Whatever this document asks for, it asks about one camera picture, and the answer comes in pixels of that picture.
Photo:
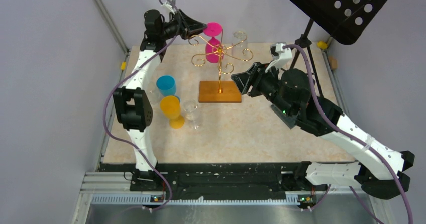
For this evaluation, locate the yellow corner block right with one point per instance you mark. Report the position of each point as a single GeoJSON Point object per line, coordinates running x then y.
{"type": "Point", "coordinates": [322, 45]}

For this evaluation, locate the blue wine glass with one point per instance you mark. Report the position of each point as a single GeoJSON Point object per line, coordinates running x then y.
{"type": "Point", "coordinates": [166, 86]}

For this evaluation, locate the yellow wine glass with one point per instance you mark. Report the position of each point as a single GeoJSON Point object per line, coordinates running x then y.
{"type": "Point", "coordinates": [170, 106]}

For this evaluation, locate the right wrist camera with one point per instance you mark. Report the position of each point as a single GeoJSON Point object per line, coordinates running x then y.
{"type": "Point", "coordinates": [281, 55]}

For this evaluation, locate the clear wine glass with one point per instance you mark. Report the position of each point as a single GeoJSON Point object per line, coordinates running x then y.
{"type": "Point", "coordinates": [154, 96]}
{"type": "Point", "coordinates": [239, 42]}
{"type": "Point", "coordinates": [191, 112]}

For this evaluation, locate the clear wine glass back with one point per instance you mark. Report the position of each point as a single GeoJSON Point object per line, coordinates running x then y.
{"type": "Point", "coordinates": [239, 42]}

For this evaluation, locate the clear wine glass front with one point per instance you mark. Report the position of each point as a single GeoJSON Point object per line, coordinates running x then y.
{"type": "Point", "coordinates": [154, 96]}

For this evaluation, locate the dark grey lego plate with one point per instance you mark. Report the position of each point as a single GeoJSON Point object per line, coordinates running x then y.
{"type": "Point", "coordinates": [281, 114]}

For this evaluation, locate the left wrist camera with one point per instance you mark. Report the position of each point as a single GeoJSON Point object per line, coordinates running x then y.
{"type": "Point", "coordinates": [169, 5]}

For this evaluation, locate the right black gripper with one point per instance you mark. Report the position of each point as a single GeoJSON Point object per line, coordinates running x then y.
{"type": "Point", "coordinates": [243, 80]}

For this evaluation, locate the black tripod stand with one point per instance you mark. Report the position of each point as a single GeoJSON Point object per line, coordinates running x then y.
{"type": "Point", "coordinates": [305, 42]}

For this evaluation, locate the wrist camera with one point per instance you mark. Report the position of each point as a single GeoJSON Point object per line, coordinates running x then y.
{"type": "Point", "coordinates": [169, 5]}
{"type": "Point", "coordinates": [281, 55]}

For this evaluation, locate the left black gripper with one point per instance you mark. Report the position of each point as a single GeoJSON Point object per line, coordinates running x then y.
{"type": "Point", "coordinates": [187, 25]}

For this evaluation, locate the black music stand tray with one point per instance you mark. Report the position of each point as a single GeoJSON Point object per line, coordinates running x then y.
{"type": "Point", "coordinates": [344, 20]}

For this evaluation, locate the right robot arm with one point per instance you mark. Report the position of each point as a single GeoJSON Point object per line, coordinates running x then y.
{"type": "Point", "coordinates": [378, 170]}

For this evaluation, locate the aluminium frame post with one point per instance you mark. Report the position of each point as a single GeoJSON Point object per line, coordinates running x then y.
{"type": "Point", "coordinates": [110, 24]}

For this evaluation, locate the gold wire glass rack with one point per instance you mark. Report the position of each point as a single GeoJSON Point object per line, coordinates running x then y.
{"type": "Point", "coordinates": [222, 51]}

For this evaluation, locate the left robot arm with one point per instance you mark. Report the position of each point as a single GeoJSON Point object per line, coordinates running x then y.
{"type": "Point", "coordinates": [132, 106]}

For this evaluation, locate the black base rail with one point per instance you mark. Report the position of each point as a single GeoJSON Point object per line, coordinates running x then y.
{"type": "Point", "coordinates": [220, 181]}

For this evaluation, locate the pink wine glass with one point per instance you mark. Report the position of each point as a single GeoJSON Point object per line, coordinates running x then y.
{"type": "Point", "coordinates": [213, 30]}

